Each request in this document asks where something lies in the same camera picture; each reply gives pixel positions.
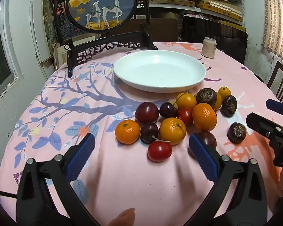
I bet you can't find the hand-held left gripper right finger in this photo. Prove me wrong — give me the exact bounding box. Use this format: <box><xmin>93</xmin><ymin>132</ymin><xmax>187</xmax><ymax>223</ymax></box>
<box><xmin>184</xmin><ymin>133</ymin><xmax>267</xmax><ymax>226</ymax></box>

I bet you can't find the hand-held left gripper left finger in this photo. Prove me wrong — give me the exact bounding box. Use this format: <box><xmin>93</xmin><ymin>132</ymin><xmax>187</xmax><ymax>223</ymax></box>
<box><xmin>16</xmin><ymin>133</ymin><xmax>102</xmax><ymax>226</ymax></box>

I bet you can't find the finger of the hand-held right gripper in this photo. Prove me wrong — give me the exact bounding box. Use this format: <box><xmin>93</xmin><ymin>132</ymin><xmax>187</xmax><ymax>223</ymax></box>
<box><xmin>246</xmin><ymin>112</ymin><xmax>283</xmax><ymax>139</ymax></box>
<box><xmin>266</xmin><ymin>99</ymin><xmax>283</xmax><ymax>117</ymax></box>

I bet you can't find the dark purple plum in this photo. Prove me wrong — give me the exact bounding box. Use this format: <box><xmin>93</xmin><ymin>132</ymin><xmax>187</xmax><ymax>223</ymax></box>
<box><xmin>140</xmin><ymin>123</ymin><xmax>159</xmax><ymax>144</ymax></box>
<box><xmin>159</xmin><ymin>102</ymin><xmax>179</xmax><ymax>119</ymax></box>
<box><xmin>198</xmin><ymin>131</ymin><xmax>217</xmax><ymax>149</ymax></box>

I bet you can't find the dark brown water chestnut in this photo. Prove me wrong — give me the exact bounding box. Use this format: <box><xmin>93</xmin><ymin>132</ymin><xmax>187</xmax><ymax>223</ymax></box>
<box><xmin>227</xmin><ymin>122</ymin><xmax>247</xmax><ymax>144</ymax></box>
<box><xmin>196</xmin><ymin>88</ymin><xmax>218</xmax><ymax>107</ymax></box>
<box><xmin>222</xmin><ymin>95</ymin><xmax>238</xmax><ymax>118</ymax></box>

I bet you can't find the red cherry tomato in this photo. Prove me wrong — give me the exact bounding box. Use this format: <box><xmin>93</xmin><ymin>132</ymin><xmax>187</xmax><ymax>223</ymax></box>
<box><xmin>178</xmin><ymin>108</ymin><xmax>194</xmax><ymax>126</ymax></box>
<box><xmin>148</xmin><ymin>141</ymin><xmax>173</xmax><ymax>162</ymax></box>

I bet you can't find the small orange kumquat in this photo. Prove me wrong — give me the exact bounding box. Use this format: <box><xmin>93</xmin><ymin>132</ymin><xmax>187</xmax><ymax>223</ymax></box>
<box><xmin>218</xmin><ymin>86</ymin><xmax>232</xmax><ymax>100</ymax></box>

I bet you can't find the large dark red plum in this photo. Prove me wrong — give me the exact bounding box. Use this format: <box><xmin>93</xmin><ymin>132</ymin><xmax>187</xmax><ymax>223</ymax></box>
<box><xmin>135</xmin><ymin>102</ymin><xmax>159</xmax><ymax>124</ymax></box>

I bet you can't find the white oval plate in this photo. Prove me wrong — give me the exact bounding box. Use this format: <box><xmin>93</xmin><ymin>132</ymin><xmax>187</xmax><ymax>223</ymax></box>
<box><xmin>113</xmin><ymin>50</ymin><xmax>207</xmax><ymax>93</ymax></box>

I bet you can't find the person's left hand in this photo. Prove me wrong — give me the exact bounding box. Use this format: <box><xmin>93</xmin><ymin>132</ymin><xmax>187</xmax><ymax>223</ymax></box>
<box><xmin>108</xmin><ymin>208</ymin><xmax>135</xmax><ymax>226</ymax></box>

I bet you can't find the brown slatted wooden chair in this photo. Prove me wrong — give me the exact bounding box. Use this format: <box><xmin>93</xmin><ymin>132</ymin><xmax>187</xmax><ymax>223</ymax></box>
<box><xmin>267</xmin><ymin>61</ymin><xmax>283</xmax><ymax>104</ymax></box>

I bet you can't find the pink printed tablecloth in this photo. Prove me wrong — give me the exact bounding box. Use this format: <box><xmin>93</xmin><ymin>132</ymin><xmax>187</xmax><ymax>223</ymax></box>
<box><xmin>0</xmin><ymin>42</ymin><xmax>283</xmax><ymax>226</ymax></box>

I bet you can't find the pale pink drink can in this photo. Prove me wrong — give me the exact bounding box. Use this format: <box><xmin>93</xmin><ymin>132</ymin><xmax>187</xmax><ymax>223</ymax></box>
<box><xmin>201</xmin><ymin>38</ymin><xmax>217</xmax><ymax>58</ymax></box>

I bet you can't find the black chair back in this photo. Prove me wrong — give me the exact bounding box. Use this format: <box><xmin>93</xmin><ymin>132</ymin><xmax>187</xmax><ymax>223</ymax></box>
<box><xmin>183</xmin><ymin>15</ymin><xmax>248</xmax><ymax>64</ymax></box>

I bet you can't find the white framed window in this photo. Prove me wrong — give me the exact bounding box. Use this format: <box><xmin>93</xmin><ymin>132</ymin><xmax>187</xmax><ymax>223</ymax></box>
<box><xmin>0</xmin><ymin>0</ymin><xmax>24</xmax><ymax>109</ymax></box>

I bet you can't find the white framed panel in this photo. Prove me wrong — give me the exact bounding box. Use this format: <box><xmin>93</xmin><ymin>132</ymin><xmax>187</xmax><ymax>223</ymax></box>
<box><xmin>29</xmin><ymin>1</ymin><xmax>55</xmax><ymax>63</ymax></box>

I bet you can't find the green marbled panel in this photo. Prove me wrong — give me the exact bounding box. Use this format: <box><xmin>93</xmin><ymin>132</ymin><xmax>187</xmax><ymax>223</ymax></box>
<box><xmin>42</xmin><ymin>0</ymin><xmax>60</xmax><ymax>45</ymax></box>

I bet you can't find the round deer picture screen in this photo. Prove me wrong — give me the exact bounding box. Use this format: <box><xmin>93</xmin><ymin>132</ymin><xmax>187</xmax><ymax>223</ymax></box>
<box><xmin>50</xmin><ymin>0</ymin><xmax>152</xmax><ymax>50</ymax></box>

